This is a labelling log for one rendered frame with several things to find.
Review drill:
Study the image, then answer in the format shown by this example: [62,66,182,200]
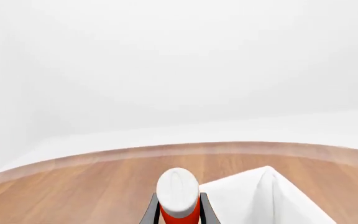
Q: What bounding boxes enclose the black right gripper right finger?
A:
[199,192,222,224]

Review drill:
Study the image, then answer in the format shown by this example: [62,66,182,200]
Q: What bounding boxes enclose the red ketchup bottle white cap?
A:
[156,167,201,224]

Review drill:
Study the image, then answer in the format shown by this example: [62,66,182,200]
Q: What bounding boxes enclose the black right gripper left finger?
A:
[139,192,162,224]

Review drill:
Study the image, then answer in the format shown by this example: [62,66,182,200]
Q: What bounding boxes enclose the white carton box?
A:
[198,166,337,224]

